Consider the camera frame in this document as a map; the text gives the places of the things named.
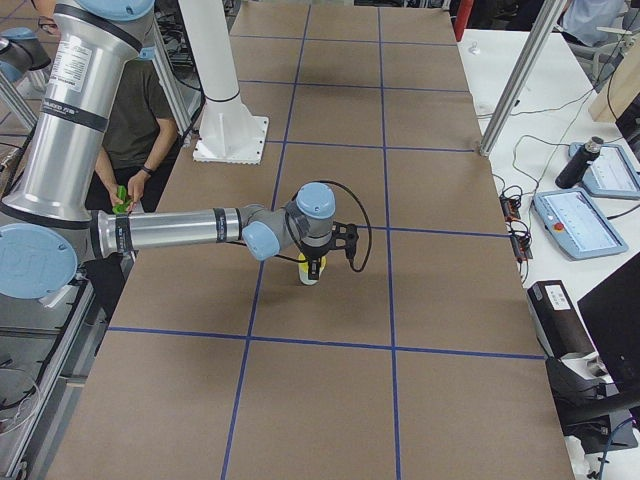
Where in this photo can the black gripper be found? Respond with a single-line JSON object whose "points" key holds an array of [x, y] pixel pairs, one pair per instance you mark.
{"points": [[314, 253]]}

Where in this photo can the operator in green shirt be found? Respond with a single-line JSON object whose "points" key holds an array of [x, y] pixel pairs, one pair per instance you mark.
{"points": [[140, 145]]}

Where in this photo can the black box device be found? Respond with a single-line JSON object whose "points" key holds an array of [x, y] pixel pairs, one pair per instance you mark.
{"points": [[559, 329]]}

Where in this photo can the black water bottle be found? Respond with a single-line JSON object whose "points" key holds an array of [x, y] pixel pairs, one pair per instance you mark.
{"points": [[581, 160]]}

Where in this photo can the teach pendant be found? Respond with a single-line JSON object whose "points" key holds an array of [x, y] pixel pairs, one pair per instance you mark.
{"points": [[577, 225], [612, 175]]}

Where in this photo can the black monitor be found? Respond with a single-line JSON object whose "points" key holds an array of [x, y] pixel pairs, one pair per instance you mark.
{"points": [[610, 312]]}

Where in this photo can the teach pendant far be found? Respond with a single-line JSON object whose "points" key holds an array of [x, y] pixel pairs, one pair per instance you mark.
{"points": [[612, 175]]}

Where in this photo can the yellow cup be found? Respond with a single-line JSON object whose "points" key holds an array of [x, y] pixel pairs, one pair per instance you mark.
{"points": [[310, 271]]}

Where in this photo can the teach pendant near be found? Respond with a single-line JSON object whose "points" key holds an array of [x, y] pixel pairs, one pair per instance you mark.
{"points": [[577, 225]]}

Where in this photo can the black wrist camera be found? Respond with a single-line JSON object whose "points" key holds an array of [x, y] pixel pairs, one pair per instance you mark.
{"points": [[345, 237]]}

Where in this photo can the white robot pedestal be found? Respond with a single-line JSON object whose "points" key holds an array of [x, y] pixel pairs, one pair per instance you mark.
{"points": [[228, 132]]}

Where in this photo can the aluminium frame post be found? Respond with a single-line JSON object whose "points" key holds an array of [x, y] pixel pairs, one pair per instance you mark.
{"points": [[534, 44]]}

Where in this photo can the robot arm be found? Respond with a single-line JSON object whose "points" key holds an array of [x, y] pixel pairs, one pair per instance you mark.
{"points": [[22, 52], [46, 230]]}

